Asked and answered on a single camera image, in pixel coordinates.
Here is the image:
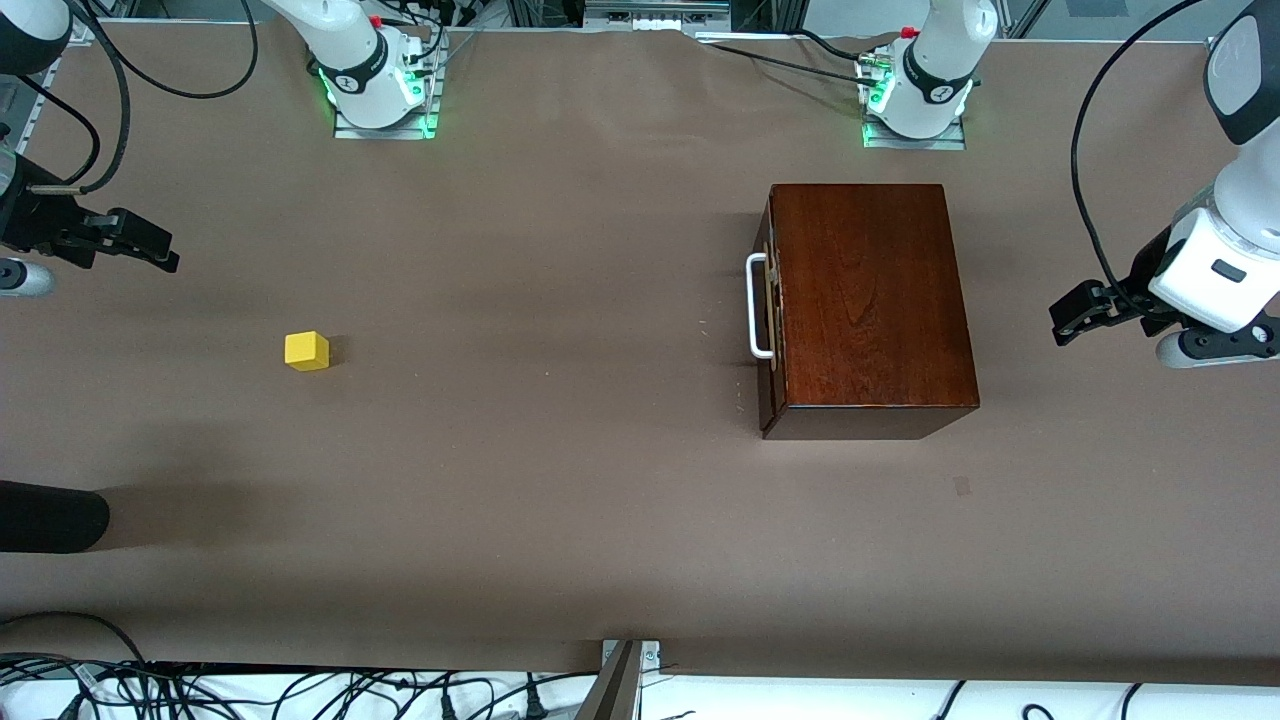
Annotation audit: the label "grey metal bar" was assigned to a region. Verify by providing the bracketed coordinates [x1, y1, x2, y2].
[575, 640, 643, 720]

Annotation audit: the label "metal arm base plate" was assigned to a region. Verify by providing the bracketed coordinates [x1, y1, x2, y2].
[333, 55, 441, 141]
[862, 55, 968, 151]

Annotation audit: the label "yellow wooden block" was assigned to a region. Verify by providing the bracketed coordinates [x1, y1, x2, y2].
[284, 331, 331, 373]

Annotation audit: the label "tangled black floor cables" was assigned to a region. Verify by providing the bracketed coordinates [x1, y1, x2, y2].
[0, 610, 601, 720]

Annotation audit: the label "black cylindrical object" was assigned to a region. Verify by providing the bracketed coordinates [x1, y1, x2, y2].
[0, 480, 110, 554]

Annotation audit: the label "silver metal bracket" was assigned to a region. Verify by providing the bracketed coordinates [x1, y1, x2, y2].
[600, 640, 661, 673]

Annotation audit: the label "brown table cover sheet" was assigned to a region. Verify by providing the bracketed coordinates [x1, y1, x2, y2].
[0, 20, 1280, 689]

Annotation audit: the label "wooden drawer with white handle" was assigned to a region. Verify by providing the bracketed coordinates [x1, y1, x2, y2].
[746, 205, 783, 426]

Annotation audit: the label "black table cable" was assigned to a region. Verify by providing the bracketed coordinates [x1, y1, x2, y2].
[690, 28, 883, 91]

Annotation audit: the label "dark brown wooden cabinet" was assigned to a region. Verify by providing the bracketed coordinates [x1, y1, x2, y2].
[757, 183, 981, 441]

